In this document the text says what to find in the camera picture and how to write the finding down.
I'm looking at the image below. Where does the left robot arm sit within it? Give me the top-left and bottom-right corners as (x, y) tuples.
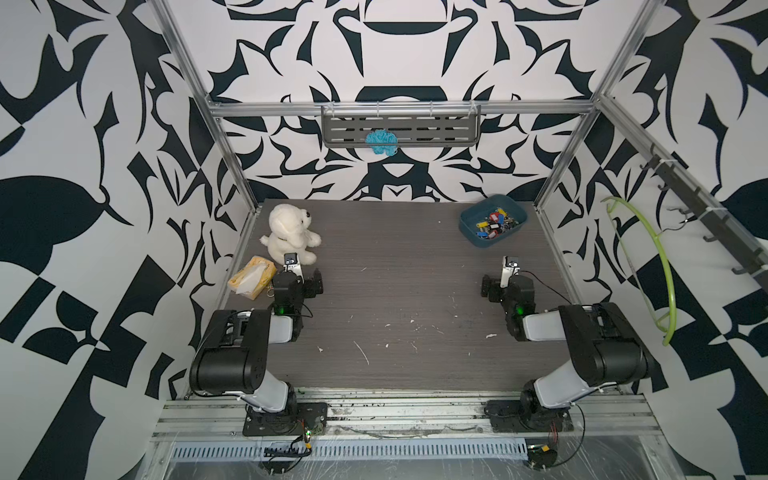
(189, 269), (324, 417)

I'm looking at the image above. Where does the teal scrunchie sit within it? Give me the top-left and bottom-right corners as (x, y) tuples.
(365, 130), (398, 157)

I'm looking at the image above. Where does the white cable duct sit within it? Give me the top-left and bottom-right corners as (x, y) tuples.
(170, 437), (528, 462)

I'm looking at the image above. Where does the white teddy bear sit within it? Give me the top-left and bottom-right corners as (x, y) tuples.
(260, 204), (322, 265)

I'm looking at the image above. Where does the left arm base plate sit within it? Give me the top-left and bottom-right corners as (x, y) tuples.
(242, 402), (329, 437)

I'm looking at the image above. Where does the green hoop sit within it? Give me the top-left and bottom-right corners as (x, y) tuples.
(602, 196), (678, 347)

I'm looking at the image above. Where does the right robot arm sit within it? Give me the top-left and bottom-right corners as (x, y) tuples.
(480, 275), (656, 431)

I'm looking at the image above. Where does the grey slotted wall shelf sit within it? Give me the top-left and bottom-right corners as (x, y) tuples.
(320, 104), (481, 148)

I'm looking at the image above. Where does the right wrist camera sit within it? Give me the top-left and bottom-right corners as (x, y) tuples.
(500, 256), (520, 289)

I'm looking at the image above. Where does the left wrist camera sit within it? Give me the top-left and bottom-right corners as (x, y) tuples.
(283, 252), (303, 278)

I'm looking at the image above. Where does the teal storage box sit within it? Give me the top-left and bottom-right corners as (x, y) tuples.
(458, 195), (528, 249)

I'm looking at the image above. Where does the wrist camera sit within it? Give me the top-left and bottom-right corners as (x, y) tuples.
(500, 256), (520, 289)
(283, 252), (303, 278)

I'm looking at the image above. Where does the yellow tissue pack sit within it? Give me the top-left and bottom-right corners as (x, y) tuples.
(227, 256), (277, 300)

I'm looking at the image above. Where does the dark wall hook rail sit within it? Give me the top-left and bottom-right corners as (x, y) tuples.
(643, 143), (767, 291)

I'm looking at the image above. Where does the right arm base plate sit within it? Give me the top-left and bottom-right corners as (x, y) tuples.
(484, 398), (574, 433)

